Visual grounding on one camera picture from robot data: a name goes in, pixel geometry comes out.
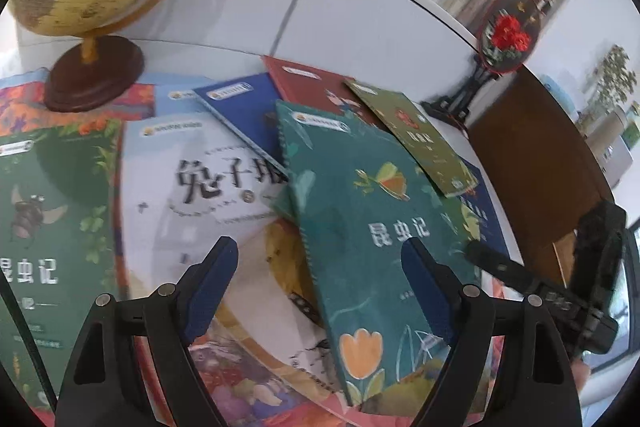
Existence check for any dark green beetle book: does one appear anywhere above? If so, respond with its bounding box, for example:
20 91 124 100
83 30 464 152
0 124 128 410

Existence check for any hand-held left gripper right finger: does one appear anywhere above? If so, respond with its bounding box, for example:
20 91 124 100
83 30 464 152
400 237 583 427

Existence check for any dark blue book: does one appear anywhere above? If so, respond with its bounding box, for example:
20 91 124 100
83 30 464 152
192 73 301 175
457 157 512 260

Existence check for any red poet cover book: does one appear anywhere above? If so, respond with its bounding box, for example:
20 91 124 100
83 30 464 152
262 55 396 132

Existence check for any green potted plant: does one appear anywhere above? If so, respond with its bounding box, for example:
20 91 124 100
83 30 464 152
582 44 638 118

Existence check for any teal tulip cover book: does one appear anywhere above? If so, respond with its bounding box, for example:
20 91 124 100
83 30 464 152
274 99 496 408

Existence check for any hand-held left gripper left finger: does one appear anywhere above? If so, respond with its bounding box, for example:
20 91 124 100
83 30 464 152
54 236 241 427

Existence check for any person's right hand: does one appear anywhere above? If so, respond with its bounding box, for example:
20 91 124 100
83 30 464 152
572 354 593 393

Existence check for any olive green thin book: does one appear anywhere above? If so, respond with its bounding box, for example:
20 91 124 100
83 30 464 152
344 78 480 198

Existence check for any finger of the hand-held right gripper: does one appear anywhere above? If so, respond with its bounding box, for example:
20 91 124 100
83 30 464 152
466 239 543 301

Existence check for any pale grey box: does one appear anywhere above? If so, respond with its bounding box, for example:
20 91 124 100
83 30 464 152
580 104 635 180

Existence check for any orange floral table cloth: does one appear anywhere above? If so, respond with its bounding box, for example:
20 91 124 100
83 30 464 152
0 74 496 427

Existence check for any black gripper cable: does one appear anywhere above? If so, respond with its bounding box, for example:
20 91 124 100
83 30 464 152
0 274 57 410

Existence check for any black fan stand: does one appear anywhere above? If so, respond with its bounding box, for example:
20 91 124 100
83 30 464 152
421 57 501 130

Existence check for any brown wooden panel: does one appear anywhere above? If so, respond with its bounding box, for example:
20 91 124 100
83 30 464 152
467 69 616 288

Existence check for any pale blue illustrated storybook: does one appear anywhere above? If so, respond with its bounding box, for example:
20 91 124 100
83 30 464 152
154 84 221 118
119 114 361 427

